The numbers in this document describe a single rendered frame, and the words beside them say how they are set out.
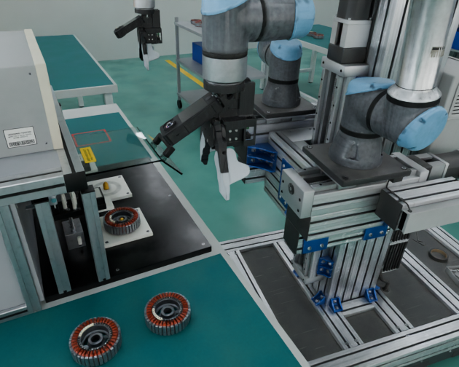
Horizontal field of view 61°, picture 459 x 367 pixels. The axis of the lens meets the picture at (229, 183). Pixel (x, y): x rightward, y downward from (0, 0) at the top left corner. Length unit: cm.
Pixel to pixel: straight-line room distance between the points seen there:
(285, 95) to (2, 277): 107
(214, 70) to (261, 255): 148
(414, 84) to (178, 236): 77
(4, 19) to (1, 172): 549
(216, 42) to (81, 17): 586
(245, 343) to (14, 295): 57
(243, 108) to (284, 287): 129
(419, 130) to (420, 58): 16
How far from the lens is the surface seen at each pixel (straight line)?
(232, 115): 69
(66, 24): 645
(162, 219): 131
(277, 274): 193
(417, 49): 94
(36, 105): 99
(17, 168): 97
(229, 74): 64
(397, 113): 98
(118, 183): 150
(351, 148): 111
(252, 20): 64
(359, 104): 106
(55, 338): 106
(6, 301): 111
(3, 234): 97
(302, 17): 70
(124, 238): 123
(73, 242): 123
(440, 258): 228
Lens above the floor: 154
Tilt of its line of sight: 31 degrees down
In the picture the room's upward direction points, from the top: 2 degrees clockwise
